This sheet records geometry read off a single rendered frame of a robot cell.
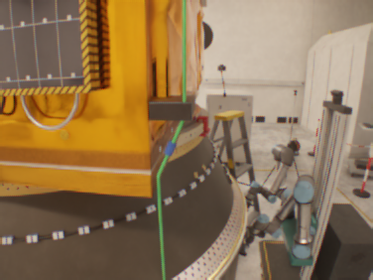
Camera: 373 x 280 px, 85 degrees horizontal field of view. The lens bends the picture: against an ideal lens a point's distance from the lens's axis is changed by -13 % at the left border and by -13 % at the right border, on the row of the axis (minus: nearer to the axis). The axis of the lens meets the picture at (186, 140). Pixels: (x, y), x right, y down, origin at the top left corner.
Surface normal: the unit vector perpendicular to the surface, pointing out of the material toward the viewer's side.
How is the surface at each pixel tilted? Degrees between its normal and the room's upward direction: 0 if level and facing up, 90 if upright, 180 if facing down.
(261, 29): 90
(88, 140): 96
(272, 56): 90
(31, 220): 62
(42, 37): 90
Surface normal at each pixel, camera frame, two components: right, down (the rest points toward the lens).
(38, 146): -0.10, 0.35
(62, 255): 0.33, -0.21
